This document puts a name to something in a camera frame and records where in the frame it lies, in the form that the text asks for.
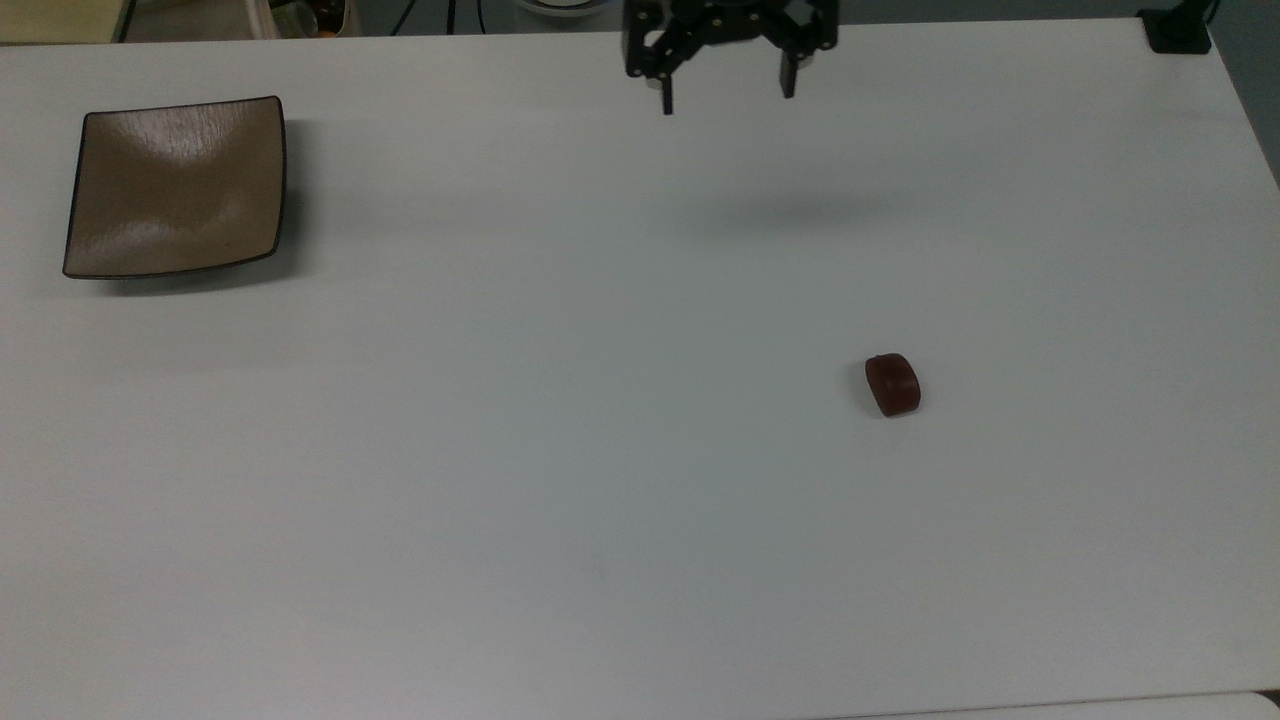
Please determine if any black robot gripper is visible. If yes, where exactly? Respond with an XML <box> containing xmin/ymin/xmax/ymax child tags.
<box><xmin>622</xmin><ymin>0</ymin><xmax>839</xmax><ymax>117</ymax></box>

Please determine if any small round brown food item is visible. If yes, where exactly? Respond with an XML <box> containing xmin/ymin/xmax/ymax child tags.
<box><xmin>864</xmin><ymin>353</ymin><xmax>923</xmax><ymax>419</ymax></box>

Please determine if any square brown ceramic plate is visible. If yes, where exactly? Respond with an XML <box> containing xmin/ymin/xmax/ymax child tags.
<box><xmin>62</xmin><ymin>95</ymin><xmax>289</xmax><ymax>281</ymax></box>

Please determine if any white container with items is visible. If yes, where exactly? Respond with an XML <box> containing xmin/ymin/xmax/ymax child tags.
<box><xmin>240</xmin><ymin>0</ymin><xmax>359</xmax><ymax>40</ymax></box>

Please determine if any yellow board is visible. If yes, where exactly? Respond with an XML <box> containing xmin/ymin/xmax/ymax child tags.
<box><xmin>0</xmin><ymin>0</ymin><xmax>129</xmax><ymax>45</ymax></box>

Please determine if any black table clamp mount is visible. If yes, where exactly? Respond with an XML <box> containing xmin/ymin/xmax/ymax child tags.
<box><xmin>1138</xmin><ymin>0</ymin><xmax>1223</xmax><ymax>55</ymax></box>

